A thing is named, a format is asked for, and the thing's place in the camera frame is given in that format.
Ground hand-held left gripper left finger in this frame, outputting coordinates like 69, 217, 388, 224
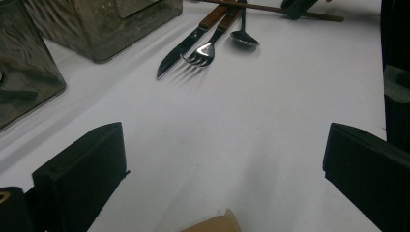
31, 121, 130, 232

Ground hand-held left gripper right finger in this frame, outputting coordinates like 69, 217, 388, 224
322, 122, 410, 232

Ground dark brown chopstick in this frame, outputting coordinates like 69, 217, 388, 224
199, 0, 345, 23

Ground metal spoon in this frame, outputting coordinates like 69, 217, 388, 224
229, 0, 261, 47

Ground fork with wooden handle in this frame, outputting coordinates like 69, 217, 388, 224
179, 6, 244, 68

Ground knife with wooden handle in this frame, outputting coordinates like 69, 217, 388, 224
156, 0, 236, 81

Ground transparent grey plastic bin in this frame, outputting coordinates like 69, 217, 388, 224
23, 0, 184, 64
0, 0, 68, 131

